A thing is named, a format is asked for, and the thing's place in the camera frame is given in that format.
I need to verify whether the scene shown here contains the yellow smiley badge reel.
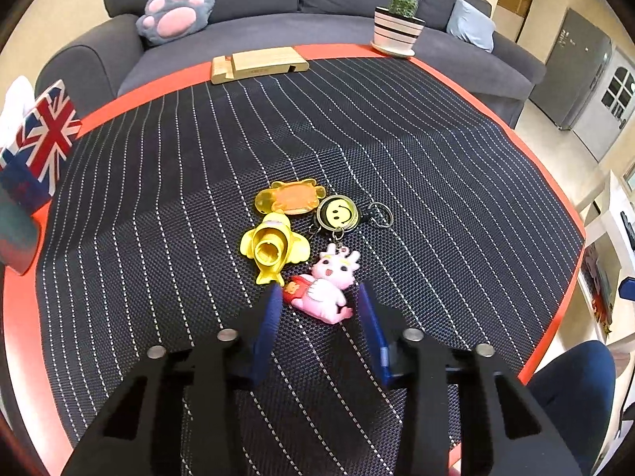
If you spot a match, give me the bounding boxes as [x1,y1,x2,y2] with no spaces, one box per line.
[309,194,395,242]

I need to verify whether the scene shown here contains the yellow duck toy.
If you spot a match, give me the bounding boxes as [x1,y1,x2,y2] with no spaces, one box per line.
[240,212,311,286]

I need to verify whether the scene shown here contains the orange yellow cat tag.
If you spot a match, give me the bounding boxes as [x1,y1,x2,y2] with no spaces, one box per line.
[254,178,326,215]

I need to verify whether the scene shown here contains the person leg blue trousers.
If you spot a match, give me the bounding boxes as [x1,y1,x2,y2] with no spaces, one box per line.
[526,341,616,475]

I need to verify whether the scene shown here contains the dark striped table mat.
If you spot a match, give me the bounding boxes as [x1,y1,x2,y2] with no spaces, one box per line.
[35,57,585,475]

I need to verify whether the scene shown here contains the grey refrigerator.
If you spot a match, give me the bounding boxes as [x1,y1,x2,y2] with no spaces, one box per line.
[529,9,612,130]

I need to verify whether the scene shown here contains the wooden phone stand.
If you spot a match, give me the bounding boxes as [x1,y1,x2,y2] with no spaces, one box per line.
[211,46,309,85]

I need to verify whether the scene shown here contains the teal tumbler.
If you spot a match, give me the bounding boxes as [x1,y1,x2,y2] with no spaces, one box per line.
[0,189,41,275]

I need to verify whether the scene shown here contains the union jack tissue box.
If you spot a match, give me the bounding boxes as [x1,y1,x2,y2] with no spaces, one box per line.
[1,80,82,215]

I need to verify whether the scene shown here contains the dark grey sofa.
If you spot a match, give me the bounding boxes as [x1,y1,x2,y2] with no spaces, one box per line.
[35,0,546,125]

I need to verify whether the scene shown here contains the potted cactus striped pot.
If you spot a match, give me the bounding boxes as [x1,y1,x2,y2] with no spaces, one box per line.
[371,0,425,58]

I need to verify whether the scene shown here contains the light blue pillow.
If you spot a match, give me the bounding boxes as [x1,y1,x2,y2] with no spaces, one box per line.
[446,0,496,53]

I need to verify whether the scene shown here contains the cat paw cushion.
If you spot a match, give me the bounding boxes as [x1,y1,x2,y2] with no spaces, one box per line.
[136,0,215,46]

